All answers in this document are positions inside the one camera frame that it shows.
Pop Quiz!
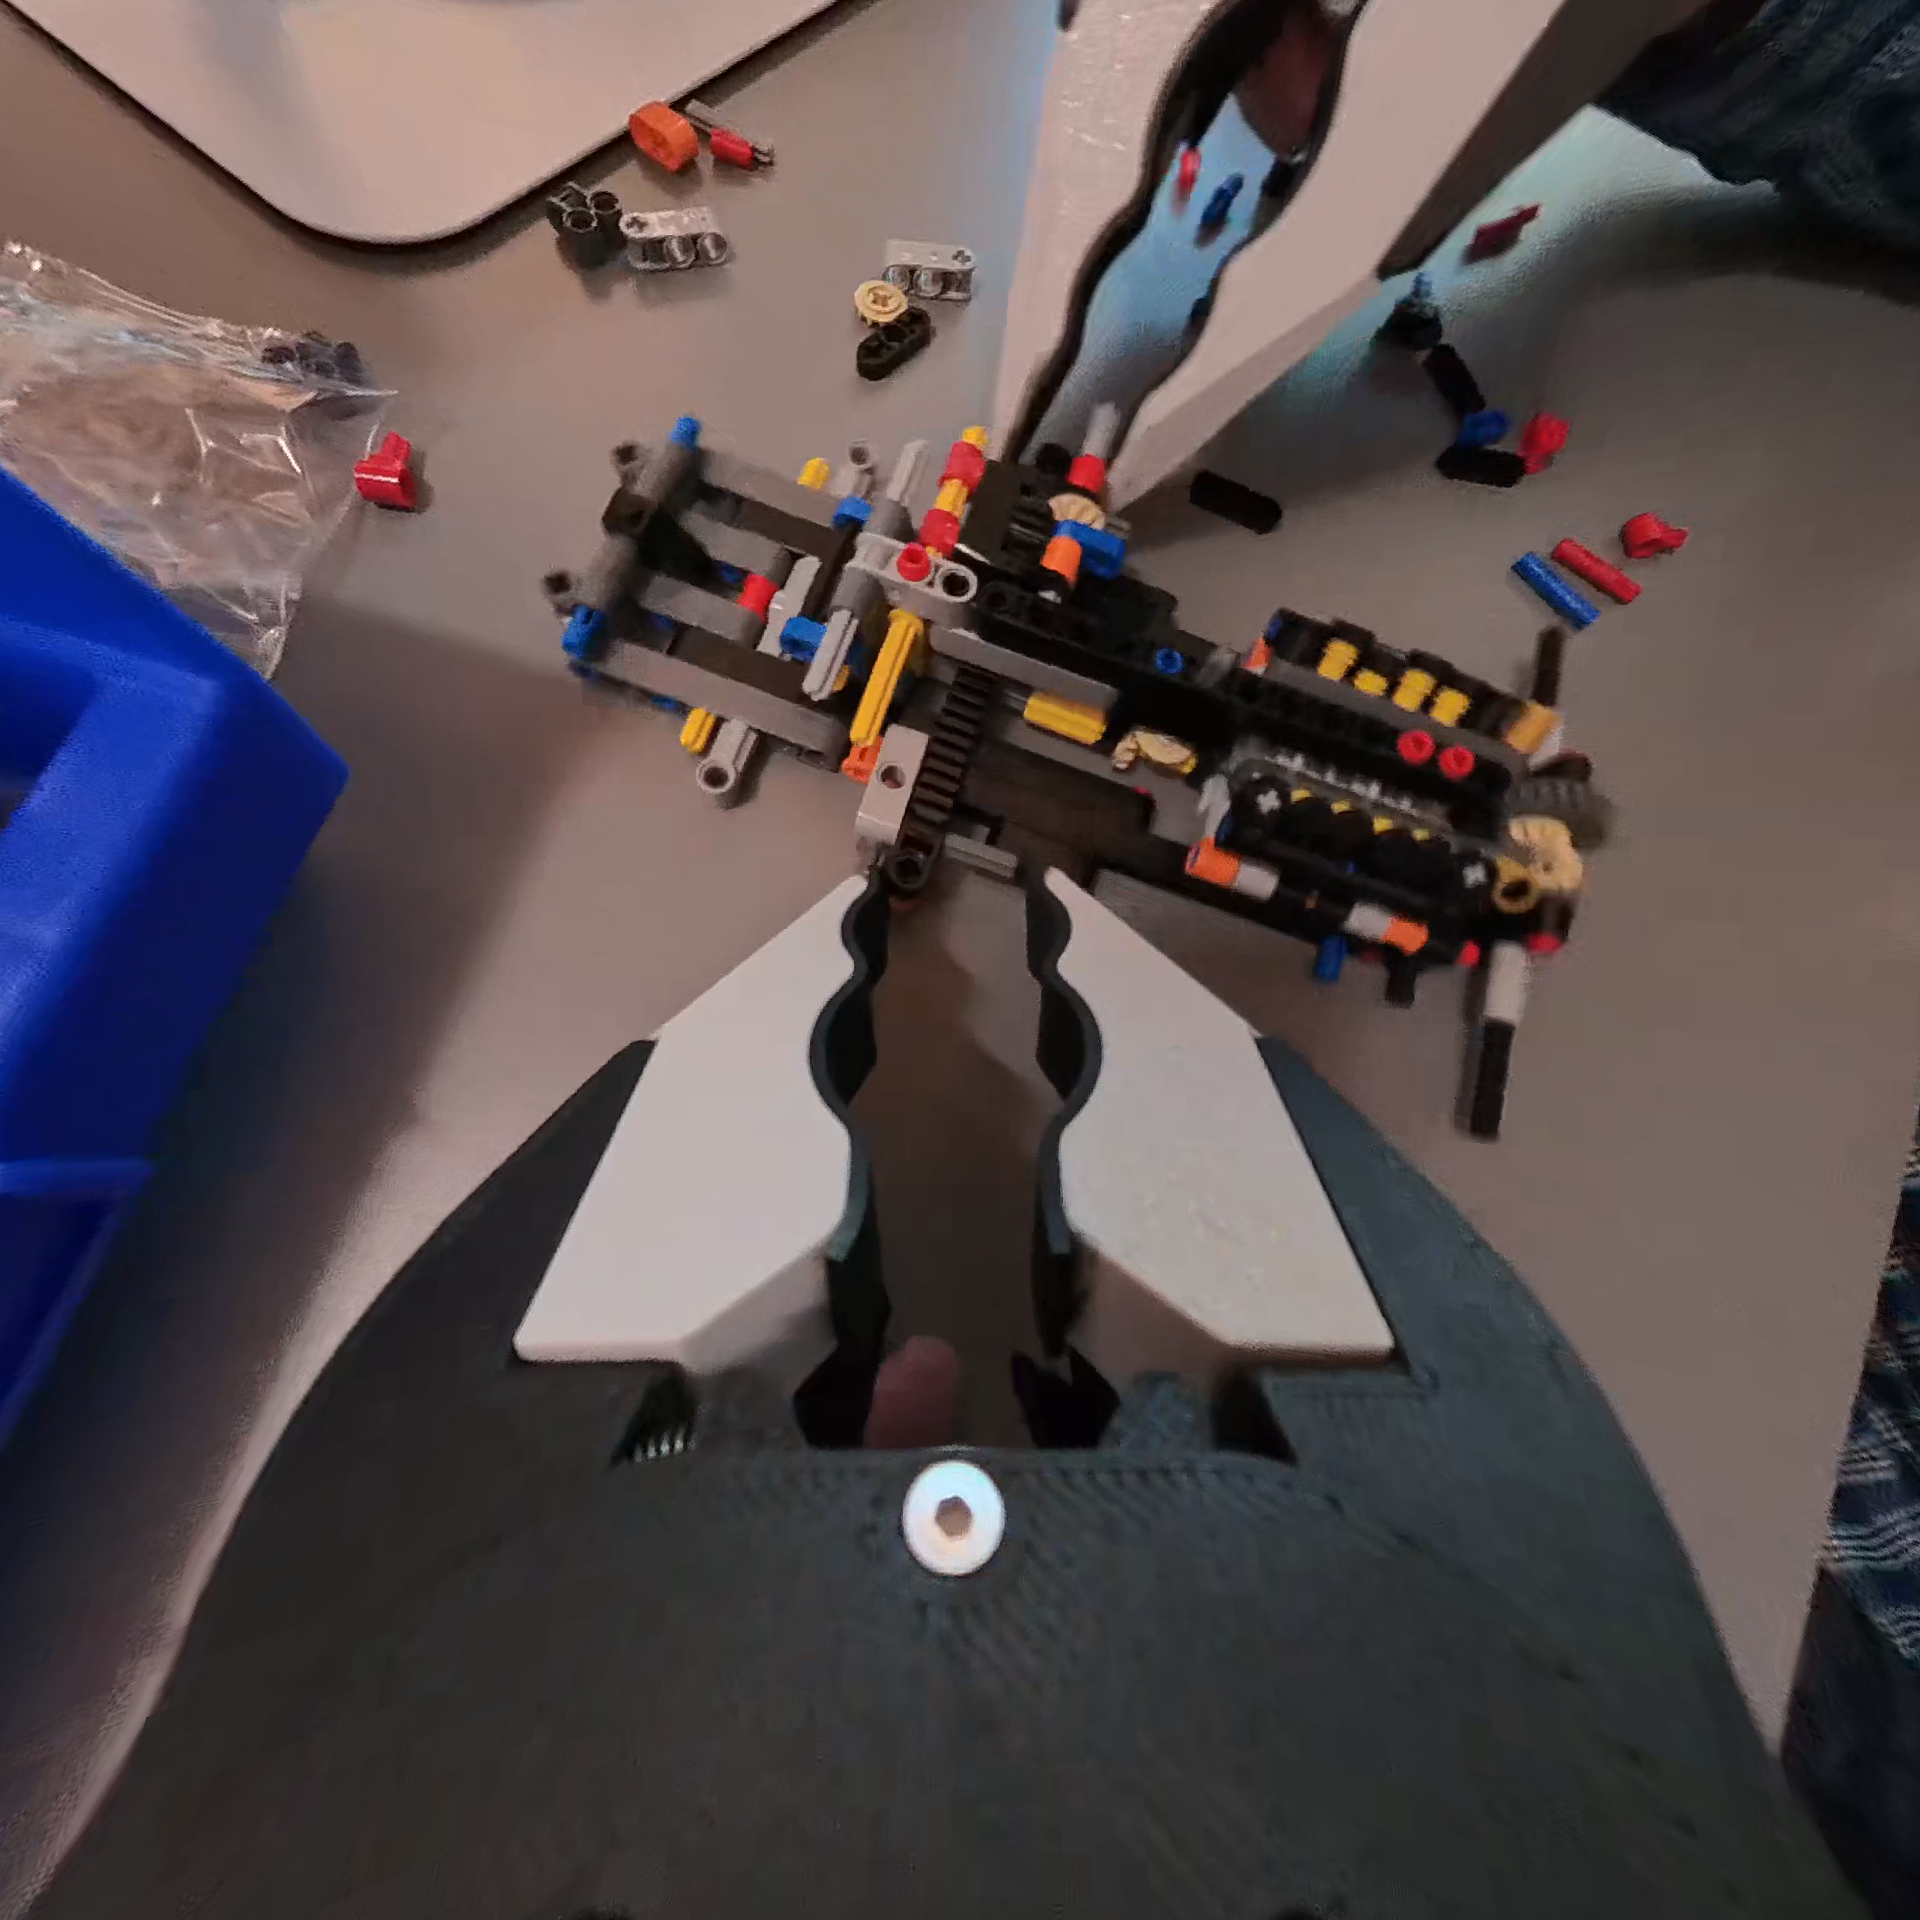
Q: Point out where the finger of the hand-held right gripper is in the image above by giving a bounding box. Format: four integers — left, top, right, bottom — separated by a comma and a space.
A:
991, 0, 1220, 471
1106, 0, 1770, 514

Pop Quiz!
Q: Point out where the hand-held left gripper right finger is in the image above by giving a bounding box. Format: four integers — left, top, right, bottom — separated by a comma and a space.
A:
1025, 867, 1412, 1450

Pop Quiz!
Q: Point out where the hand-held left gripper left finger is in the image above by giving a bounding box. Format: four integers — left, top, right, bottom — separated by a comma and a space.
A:
513, 874, 904, 1450

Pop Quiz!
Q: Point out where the lego car chassis model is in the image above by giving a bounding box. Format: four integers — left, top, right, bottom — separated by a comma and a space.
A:
545, 416, 1614, 1144

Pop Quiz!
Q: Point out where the person's right forearm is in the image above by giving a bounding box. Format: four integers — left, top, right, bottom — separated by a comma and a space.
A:
1599, 0, 1920, 255

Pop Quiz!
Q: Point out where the blue plastic bin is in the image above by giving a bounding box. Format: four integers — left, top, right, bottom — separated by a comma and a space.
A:
0, 464, 351, 1442

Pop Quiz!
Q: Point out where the white book stand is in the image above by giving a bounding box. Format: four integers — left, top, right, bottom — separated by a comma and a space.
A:
7, 0, 841, 245

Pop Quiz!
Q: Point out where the person's plaid shirt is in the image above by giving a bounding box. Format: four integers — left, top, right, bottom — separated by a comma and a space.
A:
1786, 1111, 1920, 1920

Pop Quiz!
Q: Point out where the crumpled clear plastic bag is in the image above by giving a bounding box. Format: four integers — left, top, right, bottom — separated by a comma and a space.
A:
0, 240, 400, 677

